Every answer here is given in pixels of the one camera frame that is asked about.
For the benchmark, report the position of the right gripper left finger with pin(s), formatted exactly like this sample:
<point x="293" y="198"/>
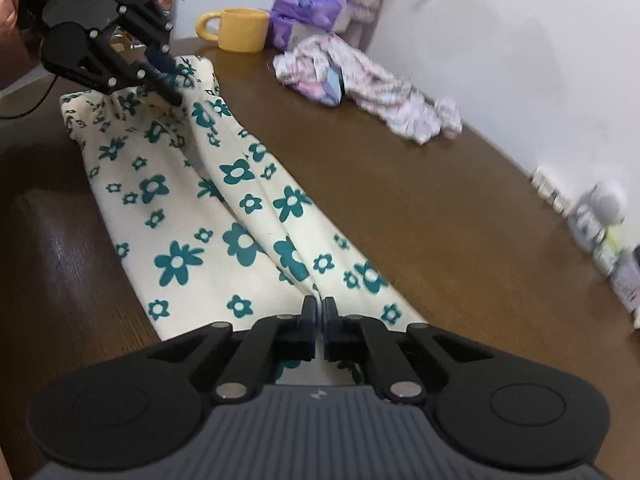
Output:
<point x="271" y="341"/>

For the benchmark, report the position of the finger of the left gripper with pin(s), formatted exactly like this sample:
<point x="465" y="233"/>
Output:
<point x="86" y="56"/>
<point x="144" y="20"/>

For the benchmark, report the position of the lower purple tissue pack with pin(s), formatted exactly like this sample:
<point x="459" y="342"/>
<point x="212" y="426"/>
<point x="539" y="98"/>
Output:
<point x="284" y="32"/>

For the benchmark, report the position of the cream green floral dress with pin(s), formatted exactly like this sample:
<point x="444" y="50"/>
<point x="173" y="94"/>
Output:
<point x="206" y="222"/>

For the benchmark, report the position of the purple tissue pack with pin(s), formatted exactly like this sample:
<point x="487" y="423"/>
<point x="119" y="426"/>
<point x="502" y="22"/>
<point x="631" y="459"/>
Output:
<point x="330" y="15"/>
<point x="284" y="32"/>

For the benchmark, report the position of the upper purple tissue pack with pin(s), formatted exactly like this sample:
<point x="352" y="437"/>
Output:
<point x="330" y="15"/>

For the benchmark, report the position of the person pink clothing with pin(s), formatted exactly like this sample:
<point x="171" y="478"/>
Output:
<point x="15" y="61"/>

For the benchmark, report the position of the white letter block row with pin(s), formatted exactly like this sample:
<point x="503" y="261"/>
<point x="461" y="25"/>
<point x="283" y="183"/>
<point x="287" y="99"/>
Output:
<point x="548" y="189"/>

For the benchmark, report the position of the pink purple patterned garment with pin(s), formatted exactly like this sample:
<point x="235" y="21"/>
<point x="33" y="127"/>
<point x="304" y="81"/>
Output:
<point x="327" y="70"/>

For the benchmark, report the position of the white astronaut figurine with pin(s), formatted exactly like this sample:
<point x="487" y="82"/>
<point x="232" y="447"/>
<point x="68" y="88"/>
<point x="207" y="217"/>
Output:
<point x="597" y="210"/>

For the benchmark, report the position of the yellow ceramic mug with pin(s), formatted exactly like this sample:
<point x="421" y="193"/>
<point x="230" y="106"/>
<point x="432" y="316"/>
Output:
<point x="235" y="30"/>

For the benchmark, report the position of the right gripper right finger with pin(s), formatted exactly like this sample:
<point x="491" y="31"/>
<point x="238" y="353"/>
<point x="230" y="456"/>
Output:
<point x="366" y="342"/>

